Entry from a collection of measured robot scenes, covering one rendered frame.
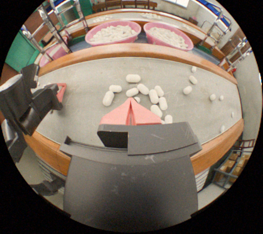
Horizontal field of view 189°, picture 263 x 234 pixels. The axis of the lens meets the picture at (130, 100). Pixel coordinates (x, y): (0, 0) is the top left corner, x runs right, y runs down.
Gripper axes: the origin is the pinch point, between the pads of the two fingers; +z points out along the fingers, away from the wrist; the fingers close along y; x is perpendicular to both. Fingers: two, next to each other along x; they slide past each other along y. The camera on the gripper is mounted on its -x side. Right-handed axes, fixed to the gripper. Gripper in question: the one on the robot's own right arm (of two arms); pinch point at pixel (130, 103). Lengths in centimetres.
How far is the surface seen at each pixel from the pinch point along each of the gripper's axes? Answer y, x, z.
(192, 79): -20.6, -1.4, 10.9
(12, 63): 83, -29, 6
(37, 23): 84, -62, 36
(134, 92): -1.0, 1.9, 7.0
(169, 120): -9.2, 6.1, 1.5
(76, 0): 27, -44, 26
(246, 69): -436, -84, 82
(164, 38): -16.1, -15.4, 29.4
